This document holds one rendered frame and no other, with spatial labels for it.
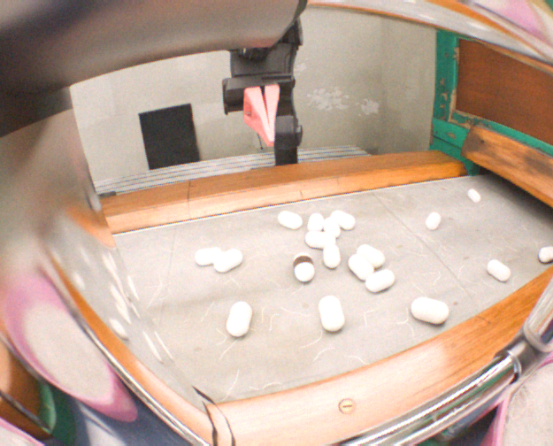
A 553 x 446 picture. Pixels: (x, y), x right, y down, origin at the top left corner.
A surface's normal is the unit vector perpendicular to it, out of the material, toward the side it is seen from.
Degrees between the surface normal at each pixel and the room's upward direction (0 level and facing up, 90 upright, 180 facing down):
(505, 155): 67
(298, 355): 0
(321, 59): 90
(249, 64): 40
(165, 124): 86
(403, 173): 45
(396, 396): 0
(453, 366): 0
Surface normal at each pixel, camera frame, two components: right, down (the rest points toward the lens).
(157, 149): 0.17, 0.45
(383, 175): 0.12, -0.25
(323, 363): -0.06, -0.85
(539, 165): -0.91, -0.18
